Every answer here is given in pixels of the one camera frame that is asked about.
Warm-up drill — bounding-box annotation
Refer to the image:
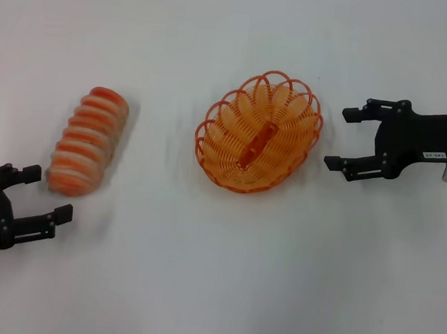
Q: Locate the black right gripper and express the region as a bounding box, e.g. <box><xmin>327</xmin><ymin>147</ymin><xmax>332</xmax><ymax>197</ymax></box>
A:
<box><xmin>322</xmin><ymin>93</ymin><xmax>447</xmax><ymax>191</ymax></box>

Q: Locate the orange striped shrimp toy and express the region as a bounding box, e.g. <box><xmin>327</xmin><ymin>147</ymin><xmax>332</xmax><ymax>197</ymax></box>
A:
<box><xmin>45</xmin><ymin>83</ymin><xmax>132</xmax><ymax>201</ymax></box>

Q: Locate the orange woven plastic basket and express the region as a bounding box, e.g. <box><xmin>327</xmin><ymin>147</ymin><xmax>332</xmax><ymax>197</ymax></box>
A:
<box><xmin>190</xmin><ymin>64</ymin><xmax>327</xmax><ymax>201</ymax></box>

